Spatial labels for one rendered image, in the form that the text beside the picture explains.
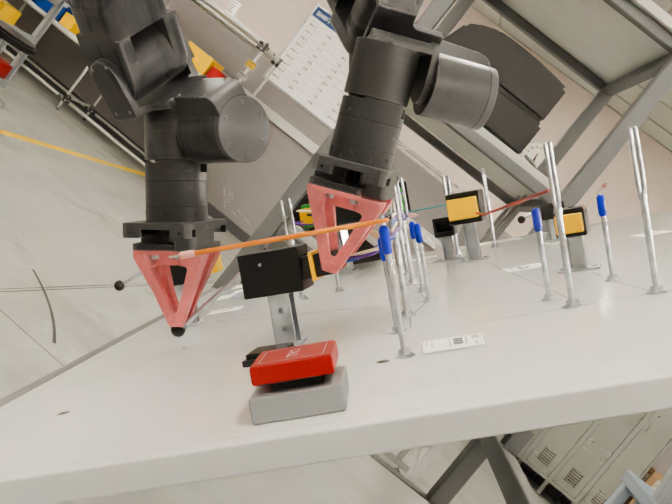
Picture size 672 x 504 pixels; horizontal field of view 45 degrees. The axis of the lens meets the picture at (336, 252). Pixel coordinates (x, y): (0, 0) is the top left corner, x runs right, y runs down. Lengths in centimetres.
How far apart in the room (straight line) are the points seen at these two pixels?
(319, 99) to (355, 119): 770
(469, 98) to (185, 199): 27
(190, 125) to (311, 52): 783
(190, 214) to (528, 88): 115
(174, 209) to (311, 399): 31
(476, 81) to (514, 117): 106
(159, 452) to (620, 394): 25
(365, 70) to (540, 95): 112
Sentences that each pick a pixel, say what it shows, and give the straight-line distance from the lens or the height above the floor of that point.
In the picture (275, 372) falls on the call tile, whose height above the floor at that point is 109.
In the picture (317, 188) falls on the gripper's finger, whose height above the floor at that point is 118.
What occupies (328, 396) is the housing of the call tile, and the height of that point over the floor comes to 110.
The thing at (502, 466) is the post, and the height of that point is 98.
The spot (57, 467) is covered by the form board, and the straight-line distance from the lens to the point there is 50.
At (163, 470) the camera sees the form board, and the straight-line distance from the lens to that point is 47.
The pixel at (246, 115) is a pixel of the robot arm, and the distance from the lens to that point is 69.
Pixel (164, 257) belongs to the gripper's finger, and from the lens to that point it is 75.
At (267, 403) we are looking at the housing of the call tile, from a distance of 48.
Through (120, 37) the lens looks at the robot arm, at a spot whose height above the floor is 118.
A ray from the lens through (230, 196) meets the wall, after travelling 848.
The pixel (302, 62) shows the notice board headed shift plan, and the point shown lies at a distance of 851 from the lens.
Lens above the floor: 121
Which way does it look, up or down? 5 degrees down
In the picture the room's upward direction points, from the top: 38 degrees clockwise
